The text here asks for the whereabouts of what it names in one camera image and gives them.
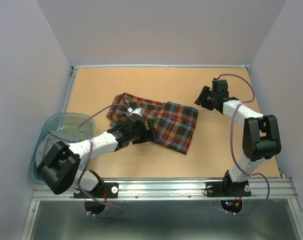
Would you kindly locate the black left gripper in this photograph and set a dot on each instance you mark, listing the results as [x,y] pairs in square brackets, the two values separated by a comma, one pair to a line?
[145,136]

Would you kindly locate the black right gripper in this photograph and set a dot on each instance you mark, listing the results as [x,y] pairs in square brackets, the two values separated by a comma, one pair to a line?
[201,99]

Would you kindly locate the red blue plaid flannel shirt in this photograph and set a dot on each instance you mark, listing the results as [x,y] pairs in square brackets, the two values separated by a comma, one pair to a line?
[174,123]

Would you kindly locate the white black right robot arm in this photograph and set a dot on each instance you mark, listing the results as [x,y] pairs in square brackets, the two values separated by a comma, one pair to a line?
[260,139]

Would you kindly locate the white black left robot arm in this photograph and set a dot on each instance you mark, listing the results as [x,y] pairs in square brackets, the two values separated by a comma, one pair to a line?
[65,164]

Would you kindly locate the clear blue plastic bin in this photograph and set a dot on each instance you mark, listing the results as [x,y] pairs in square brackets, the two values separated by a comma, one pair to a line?
[67,123]

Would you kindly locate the grey crumpled shirt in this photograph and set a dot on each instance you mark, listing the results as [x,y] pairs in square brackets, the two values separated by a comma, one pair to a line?
[54,137]

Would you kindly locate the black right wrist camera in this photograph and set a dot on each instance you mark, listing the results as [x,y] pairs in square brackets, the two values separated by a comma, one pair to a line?
[220,88]

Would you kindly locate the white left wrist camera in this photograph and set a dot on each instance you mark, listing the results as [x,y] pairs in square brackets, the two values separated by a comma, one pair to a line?
[138,111]

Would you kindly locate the aluminium back table rail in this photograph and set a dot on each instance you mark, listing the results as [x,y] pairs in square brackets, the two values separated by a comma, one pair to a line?
[160,66]

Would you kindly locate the aluminium table rail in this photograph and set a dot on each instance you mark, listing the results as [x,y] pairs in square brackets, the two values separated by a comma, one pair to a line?
[165,189]
[160,66]

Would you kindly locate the aluminium front table rail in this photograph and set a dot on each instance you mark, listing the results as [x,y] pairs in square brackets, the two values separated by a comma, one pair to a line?
[165,189]

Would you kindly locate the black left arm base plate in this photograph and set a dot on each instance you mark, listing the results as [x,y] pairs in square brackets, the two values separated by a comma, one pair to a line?
[107,190]

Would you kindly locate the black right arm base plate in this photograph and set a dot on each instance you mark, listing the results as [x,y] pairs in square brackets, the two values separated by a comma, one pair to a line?
[215,189]

